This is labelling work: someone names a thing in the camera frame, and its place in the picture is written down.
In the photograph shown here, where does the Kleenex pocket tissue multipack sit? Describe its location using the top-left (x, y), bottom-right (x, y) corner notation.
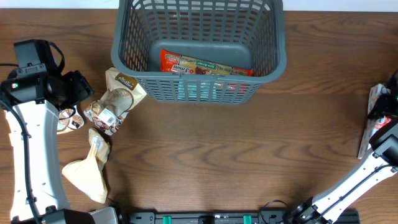
top-left (358, 84), bottom-right (391, 159)

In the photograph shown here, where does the Pantree mushroom pouch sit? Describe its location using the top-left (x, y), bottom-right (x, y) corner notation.
top-left (84, 67), bottom-right (147, 136)
top-left (57, 106), bottom-right (84, 134)

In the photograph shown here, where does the beige pouch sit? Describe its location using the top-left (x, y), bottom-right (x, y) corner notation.
top-left (62, 128), bottom-right (110, 203)

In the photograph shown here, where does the San Remo spaghetti packet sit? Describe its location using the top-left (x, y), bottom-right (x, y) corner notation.
top-left (160, 49), bottom-right (254, 77)

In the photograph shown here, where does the mint green wipes pack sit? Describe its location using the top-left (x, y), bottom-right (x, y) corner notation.
top-left (177, 82), bottom-right (217, 101)

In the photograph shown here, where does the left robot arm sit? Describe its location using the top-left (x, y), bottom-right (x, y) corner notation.
top-left (1, 39), bottom-right (94, 223)

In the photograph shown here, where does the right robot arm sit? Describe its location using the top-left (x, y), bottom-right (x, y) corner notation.
top-left (287, 73), bottom-right (397, 224)

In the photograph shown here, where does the grey plastic basket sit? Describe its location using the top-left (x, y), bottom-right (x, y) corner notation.
top-left (111, 0), bottom-right (287, 105)

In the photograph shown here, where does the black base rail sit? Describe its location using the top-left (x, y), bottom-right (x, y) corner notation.
top-left (118, 208), bottom-right (361, 224)

